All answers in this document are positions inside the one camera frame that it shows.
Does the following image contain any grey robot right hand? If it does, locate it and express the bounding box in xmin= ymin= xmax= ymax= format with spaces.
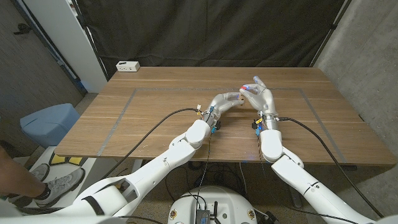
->
xmin=239 ymin=75 xmax=280 ymax=130

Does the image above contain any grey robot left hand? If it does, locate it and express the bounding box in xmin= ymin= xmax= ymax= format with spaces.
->
xmin=201 ymin=91 xmax=246 ymax=127

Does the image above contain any large wooden board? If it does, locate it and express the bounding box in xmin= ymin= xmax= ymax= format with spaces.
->
xmin=96 ymin=87 xmax=348 ymax=164

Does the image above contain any black backdrop curtain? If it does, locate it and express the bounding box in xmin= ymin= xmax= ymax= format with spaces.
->
xmin=76 ymin=0 xmax=352 ymax=78

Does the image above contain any black backdrop stand pole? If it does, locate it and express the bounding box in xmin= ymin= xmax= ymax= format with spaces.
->
xmin=309 ymin=0 xmax=354 ymax=68
xmin=70 ymin=0 xmax=109 ymax=82

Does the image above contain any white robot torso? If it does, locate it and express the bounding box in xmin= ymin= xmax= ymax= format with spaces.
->
xmin=167 ymin=185 xmax=258 ymax=224

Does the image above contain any white power strip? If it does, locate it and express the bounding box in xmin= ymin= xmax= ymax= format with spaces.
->
xmin=115 ymin=60 xmax=141 ymax=73

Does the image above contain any grey table leg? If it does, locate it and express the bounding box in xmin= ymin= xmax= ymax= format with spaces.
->
xmin=289 ymin=185 xmax=303 ymax=208

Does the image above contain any white table leg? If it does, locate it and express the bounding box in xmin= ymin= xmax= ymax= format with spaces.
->
xmin=131 ymin=159 xmax=144 ymax=175

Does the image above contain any grey box on torso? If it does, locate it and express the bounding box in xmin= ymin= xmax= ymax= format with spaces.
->
xmin=195 ymin=208 xmax=211 ymax=224

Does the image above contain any person's leg and shoe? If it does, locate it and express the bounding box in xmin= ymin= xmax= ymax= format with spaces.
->
xmin=9 ymin=146 xmax=116 ymax=208

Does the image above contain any light blue stool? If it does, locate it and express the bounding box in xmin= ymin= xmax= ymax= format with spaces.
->
xmin=20 ymin=103 xmax=81 ymax=149

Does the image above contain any grey sneaker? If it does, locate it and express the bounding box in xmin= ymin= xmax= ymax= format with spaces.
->
xmin=33 ymin=167 xmax=86 ymax=206
xmin=26 ymin=163 xmax=51 ymax=184

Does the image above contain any bare person leg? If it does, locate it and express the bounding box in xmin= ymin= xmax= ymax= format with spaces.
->
xmin=0 ymin=146 xmax=50 ymax=200

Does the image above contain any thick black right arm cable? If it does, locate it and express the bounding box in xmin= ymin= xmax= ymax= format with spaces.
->
xmin=277 ymin=116 xmax=385 ymax=218

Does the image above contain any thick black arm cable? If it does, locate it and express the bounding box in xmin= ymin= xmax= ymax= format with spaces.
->
xmin=277 ymin=116 xmax=385 ymax=218
xmin=99 ymin=108 xmax=201 ymax=181

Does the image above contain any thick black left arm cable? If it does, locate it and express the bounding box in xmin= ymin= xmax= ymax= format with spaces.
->
xmin=99 ymin=108 xmax=201 ymax=181

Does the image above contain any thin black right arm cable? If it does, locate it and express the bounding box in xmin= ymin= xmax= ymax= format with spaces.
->
xmin=256 ymin=133 xmax=360 ymax=224

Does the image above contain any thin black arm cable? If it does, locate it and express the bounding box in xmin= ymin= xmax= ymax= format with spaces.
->
xmin=256 ymin=133 xmax=360 ymax=224
xmin=191 ymin=132 xmax=214 ymax=224

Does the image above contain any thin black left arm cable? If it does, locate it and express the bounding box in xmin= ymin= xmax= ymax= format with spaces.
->
xmin=191 ymin=132 xmax=214 ymax=224

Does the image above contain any white floor cable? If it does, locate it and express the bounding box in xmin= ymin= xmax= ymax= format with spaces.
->
xmin=238 ymin=162 xmax=248 ymax=197

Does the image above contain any black floor cable bundle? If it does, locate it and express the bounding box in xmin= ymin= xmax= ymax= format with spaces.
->
xmin=164 ymin=161 xmax=248 ymax=203

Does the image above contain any black door handle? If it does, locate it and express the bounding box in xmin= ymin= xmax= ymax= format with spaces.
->
xmin=12 ymin=23 xmax=32 ymax=35

